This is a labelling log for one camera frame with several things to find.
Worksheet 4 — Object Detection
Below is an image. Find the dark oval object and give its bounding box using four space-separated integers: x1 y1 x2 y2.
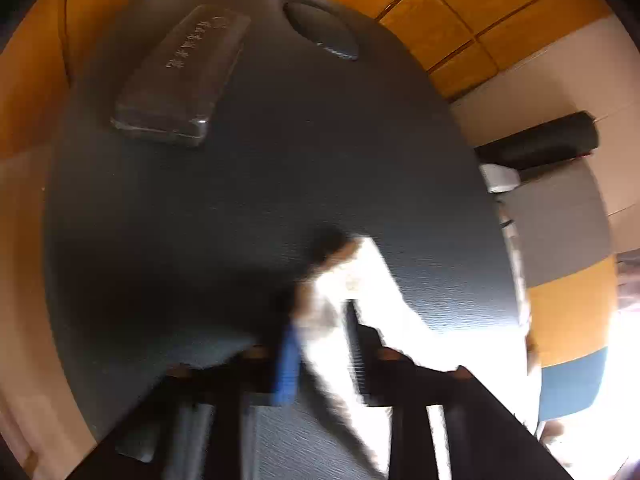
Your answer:
282 1 360 62

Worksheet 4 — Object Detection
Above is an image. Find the black glasses case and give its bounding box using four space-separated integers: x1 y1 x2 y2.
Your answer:
110 4 252 148

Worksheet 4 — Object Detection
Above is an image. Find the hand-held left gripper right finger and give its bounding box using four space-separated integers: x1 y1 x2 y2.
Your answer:
345 300 576 480

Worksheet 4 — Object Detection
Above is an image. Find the cream knit sweater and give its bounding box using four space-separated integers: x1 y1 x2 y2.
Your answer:
292 235 543 480

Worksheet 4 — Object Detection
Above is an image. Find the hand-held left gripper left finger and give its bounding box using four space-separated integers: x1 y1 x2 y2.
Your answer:
65 322 302 480

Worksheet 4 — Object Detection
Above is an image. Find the yellow foam mat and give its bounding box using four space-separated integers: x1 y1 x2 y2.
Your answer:
527 255 618 368

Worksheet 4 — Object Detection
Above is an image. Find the black rolled mat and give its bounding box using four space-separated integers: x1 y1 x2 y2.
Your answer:
474 111 599 171

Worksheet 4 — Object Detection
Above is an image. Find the small white box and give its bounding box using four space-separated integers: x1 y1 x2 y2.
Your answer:
480 162 521 193

